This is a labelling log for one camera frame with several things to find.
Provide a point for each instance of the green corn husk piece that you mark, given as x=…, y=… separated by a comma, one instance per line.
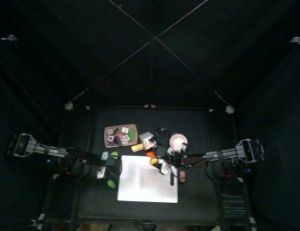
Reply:
x=111, y=183
x=114, y=154

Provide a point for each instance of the yellow toy corn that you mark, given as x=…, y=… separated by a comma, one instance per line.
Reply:
x=154, y=161

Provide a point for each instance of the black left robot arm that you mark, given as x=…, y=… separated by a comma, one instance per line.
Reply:
x=39, y=148

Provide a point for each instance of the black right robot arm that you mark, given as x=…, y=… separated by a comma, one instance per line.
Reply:
x=221, y=154

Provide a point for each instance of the pink white plate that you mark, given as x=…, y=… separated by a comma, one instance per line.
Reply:
x=178, y=141

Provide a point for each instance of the orange toy piece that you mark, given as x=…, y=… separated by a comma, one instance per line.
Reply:
x=150, y=154

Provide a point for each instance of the pink red toy piece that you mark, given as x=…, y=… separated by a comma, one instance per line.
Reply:
x=181, y=176

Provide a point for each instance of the white cutting board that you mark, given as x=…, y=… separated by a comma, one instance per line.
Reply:
x=147, y=180

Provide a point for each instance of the purple toy piece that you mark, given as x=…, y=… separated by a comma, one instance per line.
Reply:
x=117, y=140

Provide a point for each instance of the grey white toy box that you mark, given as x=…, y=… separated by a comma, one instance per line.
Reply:
x=146, y=137

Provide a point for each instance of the brown wooden tray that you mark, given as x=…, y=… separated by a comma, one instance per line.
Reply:
x=121, y=136

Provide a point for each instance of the small grey toy piece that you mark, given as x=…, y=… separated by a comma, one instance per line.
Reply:
x=110, y=131

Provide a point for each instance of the yellow toy block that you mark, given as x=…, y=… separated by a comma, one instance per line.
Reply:
x=137, y=147

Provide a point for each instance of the small white toy piece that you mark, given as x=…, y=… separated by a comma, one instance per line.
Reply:
x=123, y=130

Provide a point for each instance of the green toy vegetable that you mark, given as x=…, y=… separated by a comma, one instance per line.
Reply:
x=131, y=133

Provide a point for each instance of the metal frame corner bracket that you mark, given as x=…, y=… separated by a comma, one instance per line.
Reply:
x=147, y=106
x=229, y=109
x=69, y=106
x=296, y=40
x=10, y=38

